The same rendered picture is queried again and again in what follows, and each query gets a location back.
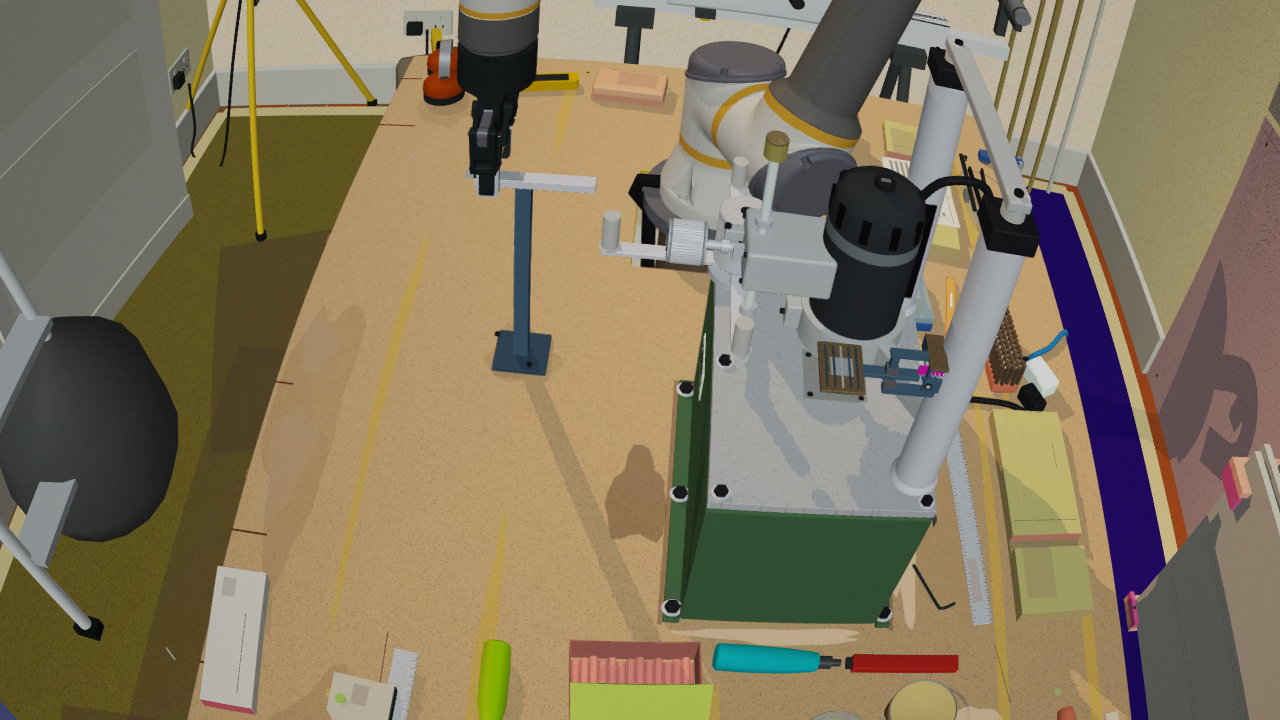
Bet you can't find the grey stand frame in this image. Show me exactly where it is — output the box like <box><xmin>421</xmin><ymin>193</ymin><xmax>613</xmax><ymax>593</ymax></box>
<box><xmin>0</xmin><ymin>250</ymin><xmax>107</xmax><ymax>642</ymax></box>

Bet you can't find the short steel ruler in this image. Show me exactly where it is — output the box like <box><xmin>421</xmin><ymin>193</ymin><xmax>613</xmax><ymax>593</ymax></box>
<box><xmin>386</xmin><ymin>648</ymin><xmax>422</xmax><ymax>720</ymax></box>

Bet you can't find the white knurled knob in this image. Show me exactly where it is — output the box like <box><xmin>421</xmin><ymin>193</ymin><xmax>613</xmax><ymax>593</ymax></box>
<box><xmin>667</xmin><ymin>219</ymin><xmax>710</xmax><ymax>267</ymax></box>

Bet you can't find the grey router carriage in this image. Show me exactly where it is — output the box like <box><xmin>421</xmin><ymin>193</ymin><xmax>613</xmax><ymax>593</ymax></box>
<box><xmin>715</xmin><ymin>205</ymin><xmax>839</xmax><ymax>297</ymax></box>

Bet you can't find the pink small box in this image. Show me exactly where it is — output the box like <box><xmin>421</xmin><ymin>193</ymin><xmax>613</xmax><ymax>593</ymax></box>
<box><xmin>1221</xmin><ymin>454</ymin><xmax>1257</xmax><ymax>508</ymax></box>

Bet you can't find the black plug with cable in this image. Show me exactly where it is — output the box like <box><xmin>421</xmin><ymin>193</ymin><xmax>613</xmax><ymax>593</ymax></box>
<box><xmin>968</xmin><ymin>384</ymin><xmax>1048</xmax><ymax>414</ymax></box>

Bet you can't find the blue latch lever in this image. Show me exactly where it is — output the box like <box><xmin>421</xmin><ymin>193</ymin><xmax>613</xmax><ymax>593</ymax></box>
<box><xmin>864</xmin><ymin>336</ymin><xmax>949</xmax><ymax>399</ymax></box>

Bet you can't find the grey speckled base plate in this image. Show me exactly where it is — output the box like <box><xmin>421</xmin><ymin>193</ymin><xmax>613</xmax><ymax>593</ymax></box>
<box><xmin>704</xmin><ymin>296</ymin><xmax>939</xmax><ymax>519</ymax></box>

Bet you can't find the orange round tool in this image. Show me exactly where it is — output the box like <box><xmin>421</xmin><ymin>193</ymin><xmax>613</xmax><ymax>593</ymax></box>
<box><xmin>421</xmin><ymin>28</ymin><xmax>467</xmax><ymax>107</ymax></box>

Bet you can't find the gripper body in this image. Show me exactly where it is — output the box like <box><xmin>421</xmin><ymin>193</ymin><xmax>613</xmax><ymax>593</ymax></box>
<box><xmin>457</xmin><ymin>48</ymin><xmax>542</xmax><ymax>137</ymax></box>

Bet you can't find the green cylinder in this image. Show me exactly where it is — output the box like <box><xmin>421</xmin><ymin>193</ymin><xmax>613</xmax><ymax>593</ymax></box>
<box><xmin>476</xmin><ymin>639</ymin><xmax>514</xmax><ymax>720</ymax></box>

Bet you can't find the box of pink sticks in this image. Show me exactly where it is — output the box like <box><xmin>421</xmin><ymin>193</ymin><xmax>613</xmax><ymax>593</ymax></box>
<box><xmin>567</xmin><ymin>640</ymin><xmax>717</xmax><ymax>720</ymax></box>

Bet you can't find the black column clamp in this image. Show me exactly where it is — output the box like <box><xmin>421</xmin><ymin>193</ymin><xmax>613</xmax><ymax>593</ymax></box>
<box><xmin>976</xmin><ymin>194</ymin><xmax>1042</xmax><ymax>260</ymax></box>

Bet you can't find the black router motor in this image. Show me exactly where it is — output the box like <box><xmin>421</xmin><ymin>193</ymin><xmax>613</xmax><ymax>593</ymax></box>
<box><xmin>800</xmin><ymin>165</ymin><xmax>931</xmax><ymax>342</ymax></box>

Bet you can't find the white flat box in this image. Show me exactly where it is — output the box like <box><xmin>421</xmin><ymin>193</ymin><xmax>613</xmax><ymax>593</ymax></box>
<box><xmin>199</xmin><ymin>566</ymin><xmax>270</xmax><ymax>715</ymax></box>

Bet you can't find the wire brush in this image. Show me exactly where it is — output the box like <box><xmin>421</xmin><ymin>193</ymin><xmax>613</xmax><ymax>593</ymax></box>
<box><xmin>984</xmin><ymin>309</ymin><xmax>1029</xmax><ymax>394</ymax></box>

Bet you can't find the black hex key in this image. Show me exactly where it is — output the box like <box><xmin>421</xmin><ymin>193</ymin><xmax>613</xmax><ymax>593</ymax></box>
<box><xmin>911</xmin><ymin>564</ymin><xmax>957</xmax><ymax>610</ymax></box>

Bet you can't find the white crank handle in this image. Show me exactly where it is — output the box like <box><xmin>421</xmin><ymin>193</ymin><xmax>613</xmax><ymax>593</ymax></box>
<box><xmin>599</xmin><ymin>209</ymin><xmax>671</xmax><ymax>264</ymax></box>

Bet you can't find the white guide column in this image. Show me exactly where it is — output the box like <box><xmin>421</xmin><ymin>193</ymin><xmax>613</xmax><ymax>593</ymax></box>
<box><xmin>903</xmin><ymin>48</ymin><xmax>973</xmax><ymax>301</ymax></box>
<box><xmin>891</xmin><ymin>232</ymin><xmax>1037</xmax><ymax>498</ymax></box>

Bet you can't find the black round bag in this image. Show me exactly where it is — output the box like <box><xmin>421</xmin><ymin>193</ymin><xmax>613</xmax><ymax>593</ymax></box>
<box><xmin>0</xmin><ymin>316</ymin><xmax>180</xmax><ymax>543</ymax></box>

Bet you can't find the tan round disc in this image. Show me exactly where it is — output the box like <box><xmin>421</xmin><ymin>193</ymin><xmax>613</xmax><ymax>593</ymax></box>
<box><xmin>884</xmin><ymin>680</ymin><xmax>967</xmax><ymax>720</ymax></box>

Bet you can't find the cream small box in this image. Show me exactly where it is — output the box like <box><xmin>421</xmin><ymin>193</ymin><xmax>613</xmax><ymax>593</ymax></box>
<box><xmin>327</xmin><ymin>671</ymin><xmax>399</xmax><ymax>720</ymax></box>

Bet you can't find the white setting bar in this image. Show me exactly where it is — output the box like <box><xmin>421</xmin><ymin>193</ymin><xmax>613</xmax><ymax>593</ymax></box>
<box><xmin>496</xmin><ymin>171</ymin><xmax>598</xmax><ymax>194</ymax></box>

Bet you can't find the small yellow-green block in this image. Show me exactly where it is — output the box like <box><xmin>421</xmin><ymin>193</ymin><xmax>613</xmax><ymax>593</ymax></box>
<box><xmin>1011</xmin><ymin>544</ymin><xmax>1095</xmax><ymax>619</ymax></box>

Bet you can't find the green router base box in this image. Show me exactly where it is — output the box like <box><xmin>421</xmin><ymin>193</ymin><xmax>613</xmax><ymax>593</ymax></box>
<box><xmin>661</xmin><ymin>282</ymin><xmax>937</xmax><ymax>629</ymax></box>

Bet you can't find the large yellow-green block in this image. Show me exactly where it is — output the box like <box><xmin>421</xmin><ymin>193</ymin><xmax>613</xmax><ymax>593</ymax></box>
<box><xmin>990</xmin><ymin>409</ymin><xmax>1084</xmax><ymax>546</ymax></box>

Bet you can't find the dark grey cabinet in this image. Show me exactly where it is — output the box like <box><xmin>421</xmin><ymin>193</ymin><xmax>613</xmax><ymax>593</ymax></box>
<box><xmin>1134</xmin><ymin>445</ymin><xmax>1280</xmax><ymax>720</ymax></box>

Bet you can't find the red utility knife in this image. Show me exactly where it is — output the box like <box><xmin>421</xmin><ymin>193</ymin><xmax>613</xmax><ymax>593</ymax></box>
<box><xmin>845</xmin><ymin>653</ymin><xmax>960</xmax><ymax>674</ymax></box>

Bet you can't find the depth rod with brass knob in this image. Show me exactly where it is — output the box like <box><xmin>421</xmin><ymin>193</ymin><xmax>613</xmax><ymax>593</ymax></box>
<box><xmin>757</xmin><ymin>130</ymin><xmax>791</xmax><ymax>233</ymax></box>

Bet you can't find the pink block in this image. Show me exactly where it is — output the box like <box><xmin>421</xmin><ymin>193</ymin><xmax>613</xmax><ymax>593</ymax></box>
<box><xmin>591</xmin><ymin>67</ymin><xmax>670</xmax><ymax>108</ymax></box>

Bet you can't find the blue bar rest stand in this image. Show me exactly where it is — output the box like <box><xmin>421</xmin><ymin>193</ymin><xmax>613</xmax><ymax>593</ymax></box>
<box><xmin>491</xmin><ymin>186</ymin><xmax>554</xmax><ymax>377</ymax></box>

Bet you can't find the yellow tripod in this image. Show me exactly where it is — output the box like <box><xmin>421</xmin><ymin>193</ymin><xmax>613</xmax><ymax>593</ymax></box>
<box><xmin>188</xmin><ymin>0</ymin><xmax>380</xmax><ymax>243</ymax></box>

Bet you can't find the teal handled screwdriver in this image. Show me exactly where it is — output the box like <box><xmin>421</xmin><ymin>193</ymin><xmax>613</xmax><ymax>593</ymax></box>
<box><xmin>711</xmin><ymin>643</ymin><xmax>849</xmax><ymax>676</ymax></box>

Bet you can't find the white plug with blue cable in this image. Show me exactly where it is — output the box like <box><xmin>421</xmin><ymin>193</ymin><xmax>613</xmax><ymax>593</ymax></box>
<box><xmin>1021</xmin><ymin>329</ymin><xmax>1070</xmax><ymax>398</ymax></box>

